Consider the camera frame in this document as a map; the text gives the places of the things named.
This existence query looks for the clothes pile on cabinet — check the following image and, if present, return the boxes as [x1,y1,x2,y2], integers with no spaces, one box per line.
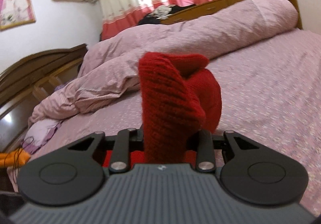
[137,4,196,25]

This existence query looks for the wooden headboard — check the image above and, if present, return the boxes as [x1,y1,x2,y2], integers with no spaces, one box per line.
[1,44,87,152]

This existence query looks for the framed wedding photo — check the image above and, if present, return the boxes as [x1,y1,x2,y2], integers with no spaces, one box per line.
[1,0,36,31]

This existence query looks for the orange and white plush toy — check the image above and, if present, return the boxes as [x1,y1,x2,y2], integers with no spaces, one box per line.
[0,148,31,169]

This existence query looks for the pink floral bed sheet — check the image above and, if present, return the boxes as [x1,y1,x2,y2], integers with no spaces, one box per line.
[7,28,321,217]

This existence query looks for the red knit cardigan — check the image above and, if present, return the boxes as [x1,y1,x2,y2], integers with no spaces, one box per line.
[102,51,223,167]

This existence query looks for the lilac small cloth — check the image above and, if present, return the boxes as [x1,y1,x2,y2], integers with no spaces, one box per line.
[22,119,62,154]

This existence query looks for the pink crumpled duvet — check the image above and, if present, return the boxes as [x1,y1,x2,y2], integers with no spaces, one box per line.
[28,0,299,125]

